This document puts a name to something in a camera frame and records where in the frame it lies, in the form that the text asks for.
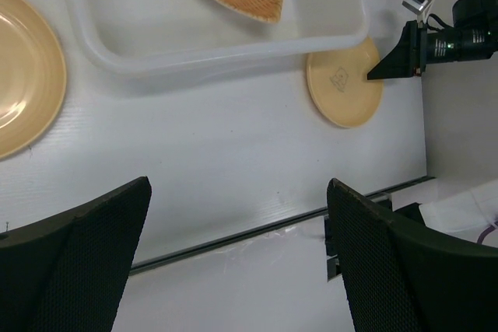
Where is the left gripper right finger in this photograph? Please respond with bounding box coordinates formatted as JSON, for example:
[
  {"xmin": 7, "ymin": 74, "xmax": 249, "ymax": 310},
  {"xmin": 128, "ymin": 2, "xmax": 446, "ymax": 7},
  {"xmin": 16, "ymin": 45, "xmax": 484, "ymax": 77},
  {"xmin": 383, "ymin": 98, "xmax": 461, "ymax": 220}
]
[{"xmin": 327, "ymin": 179, "xmax": 497, "ymax": 331}]

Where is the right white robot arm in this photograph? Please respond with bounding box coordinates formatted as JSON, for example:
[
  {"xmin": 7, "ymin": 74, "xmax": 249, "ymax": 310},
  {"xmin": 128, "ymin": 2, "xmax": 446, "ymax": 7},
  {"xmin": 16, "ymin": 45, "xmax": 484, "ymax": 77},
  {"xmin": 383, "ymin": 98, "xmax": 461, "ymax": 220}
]
[{"xmin": 366, "ymin": 0, "xmax": 497, "ymax": 81}]

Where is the tan round plate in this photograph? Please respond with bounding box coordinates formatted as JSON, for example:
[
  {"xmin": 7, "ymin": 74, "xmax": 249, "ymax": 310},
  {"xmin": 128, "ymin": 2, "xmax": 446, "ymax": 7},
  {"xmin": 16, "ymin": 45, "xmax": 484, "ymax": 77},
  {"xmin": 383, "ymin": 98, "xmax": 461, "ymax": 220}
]
[
  {"xmin": 1, "ymin": 0, "xmax": 68, "ymax": 159},
  {"xmin": 306, "ymin": 37, "xmax": 384, "ymax": 128}
]

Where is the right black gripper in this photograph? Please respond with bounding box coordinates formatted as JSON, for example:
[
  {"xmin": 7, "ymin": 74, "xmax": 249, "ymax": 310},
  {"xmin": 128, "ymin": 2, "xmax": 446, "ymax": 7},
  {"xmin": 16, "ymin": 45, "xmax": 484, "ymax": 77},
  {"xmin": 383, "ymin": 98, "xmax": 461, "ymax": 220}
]
[{"xmin": 366, "ymin": 20, "xmax": 428, "ymax": 81}]

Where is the clear plastic bin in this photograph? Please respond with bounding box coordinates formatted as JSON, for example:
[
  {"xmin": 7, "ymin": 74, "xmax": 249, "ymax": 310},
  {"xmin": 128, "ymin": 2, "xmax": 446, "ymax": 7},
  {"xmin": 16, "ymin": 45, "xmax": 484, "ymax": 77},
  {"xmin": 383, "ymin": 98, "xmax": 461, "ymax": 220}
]
[{"xmin": 65, "ymin": 0, "xmax": 369, "ymax": 77}]

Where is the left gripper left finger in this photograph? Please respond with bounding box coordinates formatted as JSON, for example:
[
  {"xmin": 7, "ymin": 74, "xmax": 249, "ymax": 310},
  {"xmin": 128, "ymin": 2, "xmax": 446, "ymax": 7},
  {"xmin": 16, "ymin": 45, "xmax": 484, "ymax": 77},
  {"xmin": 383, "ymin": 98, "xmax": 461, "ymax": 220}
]
[{"xmin": 1, "ymin": 176, "xmax": 152, "ymax": 331}]

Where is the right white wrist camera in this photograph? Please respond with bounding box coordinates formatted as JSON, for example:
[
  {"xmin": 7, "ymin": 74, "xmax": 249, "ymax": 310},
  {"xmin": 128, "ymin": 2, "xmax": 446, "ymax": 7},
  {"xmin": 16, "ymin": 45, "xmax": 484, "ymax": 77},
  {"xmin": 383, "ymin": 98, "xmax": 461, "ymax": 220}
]
[{"xmin": 402, "ymin": 0, "xmax": 434, "ymax": 23}]

